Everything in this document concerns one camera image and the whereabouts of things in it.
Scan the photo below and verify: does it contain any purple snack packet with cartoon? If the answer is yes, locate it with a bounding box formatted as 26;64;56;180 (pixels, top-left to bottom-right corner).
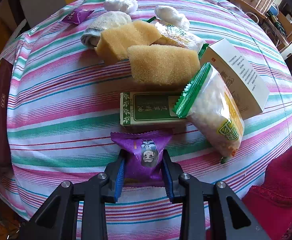
110;129;173;187

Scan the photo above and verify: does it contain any green rice cracker packet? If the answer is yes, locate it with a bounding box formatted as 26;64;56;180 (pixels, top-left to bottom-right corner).
173;62;245;164

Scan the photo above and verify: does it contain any green white small box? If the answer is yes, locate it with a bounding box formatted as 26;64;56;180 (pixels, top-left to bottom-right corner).
119;92;187;127

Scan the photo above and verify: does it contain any yellow sponge block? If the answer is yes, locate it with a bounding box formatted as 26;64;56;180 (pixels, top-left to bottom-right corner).
128;44;200;87
95;20;162;66

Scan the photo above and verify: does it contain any white knit sock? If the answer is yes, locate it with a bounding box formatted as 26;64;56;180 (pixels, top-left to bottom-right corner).
80;11;131;48

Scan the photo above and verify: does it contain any white plastic bag ball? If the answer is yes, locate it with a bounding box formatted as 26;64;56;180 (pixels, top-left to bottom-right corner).
103;0;138;15
155;5;190;30

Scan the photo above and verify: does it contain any red cloth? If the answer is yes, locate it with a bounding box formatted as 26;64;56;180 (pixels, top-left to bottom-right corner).
206;137;292;240

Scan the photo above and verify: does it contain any dark red box lid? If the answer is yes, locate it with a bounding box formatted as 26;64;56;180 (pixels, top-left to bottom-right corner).
0;59;13;167

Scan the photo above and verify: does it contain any white cardboard box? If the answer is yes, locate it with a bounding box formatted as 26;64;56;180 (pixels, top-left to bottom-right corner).
199;38;269;120

